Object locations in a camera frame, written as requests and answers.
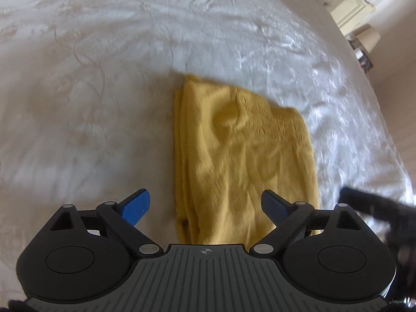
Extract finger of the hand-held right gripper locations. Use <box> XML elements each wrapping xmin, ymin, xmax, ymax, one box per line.
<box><xmin>338</xmin><ymin>186</ymin><xmax>411</xmax><ymax>223</ymax></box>

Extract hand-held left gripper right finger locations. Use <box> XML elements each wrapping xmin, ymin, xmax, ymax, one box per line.
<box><xmin>249</xmin><ymin>189</ymin><xmax>362</xmax><ymax>257</ymax></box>

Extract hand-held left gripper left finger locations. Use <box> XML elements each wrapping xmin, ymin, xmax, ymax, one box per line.
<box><xmin>49</xmin><ymin>188</ymin><xmax>164</xmax><ymax>256</ymax></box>

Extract mustard yellow knit garment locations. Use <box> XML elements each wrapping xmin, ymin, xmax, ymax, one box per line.
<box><xmin>172</xmin><ymin>74</ymin><xmax>324</xmax><ymax>246</ymax></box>

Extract white embroidered bedspread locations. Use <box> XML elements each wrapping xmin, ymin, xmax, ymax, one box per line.
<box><xmin>0</xmin><ymin>0</ymin><xmax>416</xmax><ymax>301</ymax></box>

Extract dark items on nightstand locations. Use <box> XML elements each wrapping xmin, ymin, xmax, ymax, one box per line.
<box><xmin>354</xmin><ymin>48</ymin><xmax>375</xmax><ymax>73</ymax></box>

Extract cream table lamp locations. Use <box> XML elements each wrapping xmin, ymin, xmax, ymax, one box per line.
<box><xmin>346</xmin><ymin>26</ymin><xmax>381</xmax><ymax>53</ymax></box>

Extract cream ornate carved frame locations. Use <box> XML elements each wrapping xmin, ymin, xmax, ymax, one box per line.
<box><xmin>330</xmin><ymin>0</ymin><xmax>378</xmax><ymax>36</ymax></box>

